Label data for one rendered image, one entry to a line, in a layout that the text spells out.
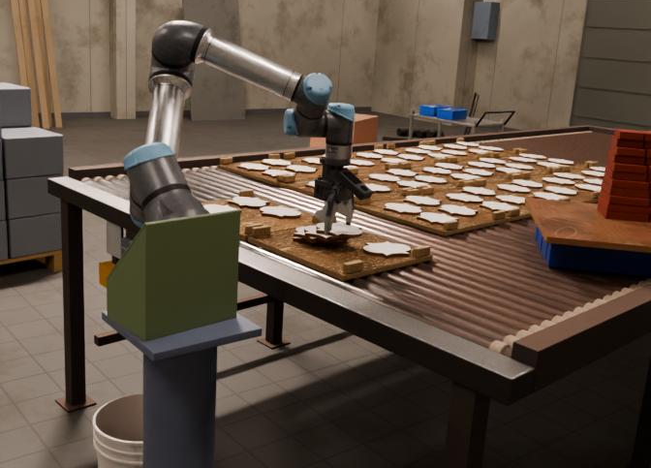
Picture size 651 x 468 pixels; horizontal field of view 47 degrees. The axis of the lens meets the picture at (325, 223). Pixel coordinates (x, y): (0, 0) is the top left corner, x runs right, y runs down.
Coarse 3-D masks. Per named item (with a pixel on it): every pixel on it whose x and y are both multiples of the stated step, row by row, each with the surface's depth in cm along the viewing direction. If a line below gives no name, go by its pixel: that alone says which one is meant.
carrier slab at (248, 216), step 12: (204, 204) 253; (228, 204) 256; (276, 204) 260; (240, 216) 241; (252, 216) 242; (264, 216) 243; (300, 216) 246; (240, 228) 228; (276, 228) 231; (288, 228) 231
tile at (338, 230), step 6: (318, 228) 214; (324, 228) 213; (336, 228) 214; (342, 228) 214; (348, 228) 215; (354, 228) 215; (360, 228) 217; (330, 234) 210; (336, 234) 208; (342, 234) 209; (348, 234) 209; (354, 234) 209; (360, 234) 211
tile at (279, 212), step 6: (264, 210) 246; (270, 210) 247; (276, 210) 247; (282, 210) 248; (288, 210) 248; (294, 210) 249; (270, 216) 244; (276, 216) 243; (282, 216) 242; (288, 216) 243; (294, 216) 243
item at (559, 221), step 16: (528, 208) 238; (544, 208) 233; (560, 208) 235; (576, 208) 236; (592, 208) 238; (544, 224) 214; (560, 224) 215; (576, 224) 216; (592, 224) 217; (608, 224) 219; (624, 224) 220; (640, 224) 221; (560, 240) 200; (576, 240) 200; (592, 240) 199; (608, 240) 200; (624, 240) 201; (640, 240) 202
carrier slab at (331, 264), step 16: (256, 240) 217; (272, 240) 217; (288, 240) 218; (352, 240) 222; (368, 240) 223; (384, 240) 225; (288, 256) 206; (304, 256) 204; (320, 256) 205; (336, 256) 206; (352, 256) 207; (368, 256) 208; (432, 256) 214; (336, 272) 193; (368, 272) 197
